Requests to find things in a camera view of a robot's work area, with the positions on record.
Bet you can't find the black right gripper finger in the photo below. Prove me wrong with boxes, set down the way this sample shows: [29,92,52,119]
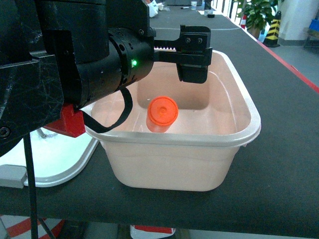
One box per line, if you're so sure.
[154,25,212,83]

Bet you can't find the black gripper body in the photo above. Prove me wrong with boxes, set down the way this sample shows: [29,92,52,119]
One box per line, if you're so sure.
[104,0,157,97]

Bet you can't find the orange cylindrical capacitor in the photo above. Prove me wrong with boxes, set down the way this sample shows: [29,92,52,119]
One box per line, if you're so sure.
[146,96,179,133]

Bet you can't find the pink plastic box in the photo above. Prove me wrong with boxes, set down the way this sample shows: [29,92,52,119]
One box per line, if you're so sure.
[87,51,261,191]

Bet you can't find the white box lid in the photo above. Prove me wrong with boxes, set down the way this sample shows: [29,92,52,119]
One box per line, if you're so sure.
[0,128,98,189]

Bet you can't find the red white traffic cone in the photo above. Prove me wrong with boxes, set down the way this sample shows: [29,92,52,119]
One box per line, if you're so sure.
[240,14,247,29]

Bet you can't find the green potted plant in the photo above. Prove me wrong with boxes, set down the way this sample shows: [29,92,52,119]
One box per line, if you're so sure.
[233,0,278,39]

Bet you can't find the yellow black striped bollard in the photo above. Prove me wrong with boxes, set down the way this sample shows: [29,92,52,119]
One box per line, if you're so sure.
[263,11,282,48]

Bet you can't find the black table mat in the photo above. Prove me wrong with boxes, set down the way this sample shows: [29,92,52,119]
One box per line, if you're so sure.
[0,6,319,236]

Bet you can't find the black cable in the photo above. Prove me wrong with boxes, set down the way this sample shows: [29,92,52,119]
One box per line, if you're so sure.
[22,87,134,239]

